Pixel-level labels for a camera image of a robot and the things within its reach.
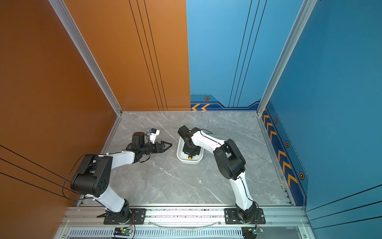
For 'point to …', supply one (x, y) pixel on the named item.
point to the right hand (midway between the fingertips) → (188, 154)
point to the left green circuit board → (122, 231)
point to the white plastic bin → (183, 158)
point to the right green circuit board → (249, 232)
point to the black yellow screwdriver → (190, 158)
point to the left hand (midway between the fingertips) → (168, 144)
